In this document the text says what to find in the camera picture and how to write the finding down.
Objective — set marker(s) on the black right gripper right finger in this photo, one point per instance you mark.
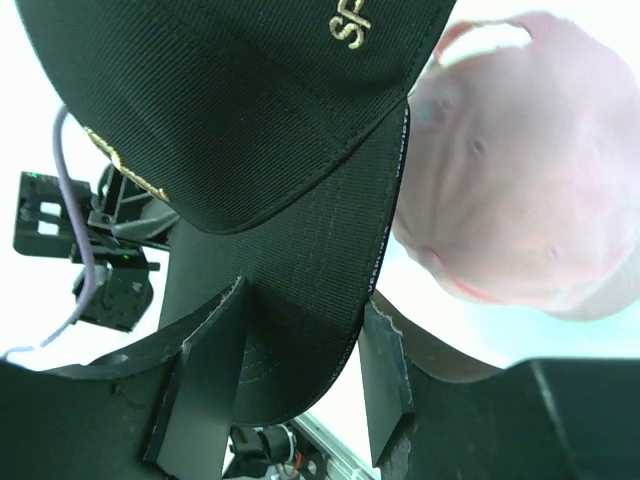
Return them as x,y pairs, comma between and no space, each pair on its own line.
435,413

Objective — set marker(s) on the pink LA baseball cap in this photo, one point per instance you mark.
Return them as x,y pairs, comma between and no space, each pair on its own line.
521,179

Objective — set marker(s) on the black cap gold logo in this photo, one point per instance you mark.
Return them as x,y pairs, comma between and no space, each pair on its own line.
277,131

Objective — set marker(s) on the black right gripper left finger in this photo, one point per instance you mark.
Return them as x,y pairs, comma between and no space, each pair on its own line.
160,408

